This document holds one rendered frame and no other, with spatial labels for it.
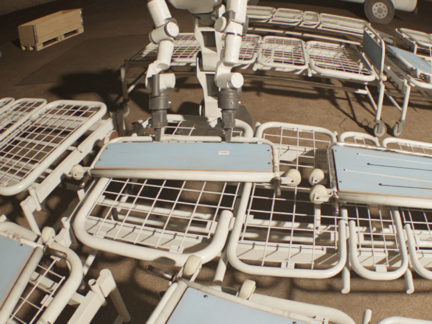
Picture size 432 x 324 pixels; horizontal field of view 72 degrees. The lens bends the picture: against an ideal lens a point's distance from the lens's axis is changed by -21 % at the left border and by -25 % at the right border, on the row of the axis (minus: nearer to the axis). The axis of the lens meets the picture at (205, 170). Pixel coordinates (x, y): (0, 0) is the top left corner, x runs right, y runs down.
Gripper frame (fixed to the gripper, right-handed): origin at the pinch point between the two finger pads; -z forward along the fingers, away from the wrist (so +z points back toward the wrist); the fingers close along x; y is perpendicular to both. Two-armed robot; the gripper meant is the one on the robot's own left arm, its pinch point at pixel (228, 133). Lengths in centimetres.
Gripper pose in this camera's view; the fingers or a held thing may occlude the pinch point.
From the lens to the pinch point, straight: 157.3
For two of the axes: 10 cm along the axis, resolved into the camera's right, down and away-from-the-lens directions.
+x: 1.2, -2.4, 9.6
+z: -0.1, -9.7, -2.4
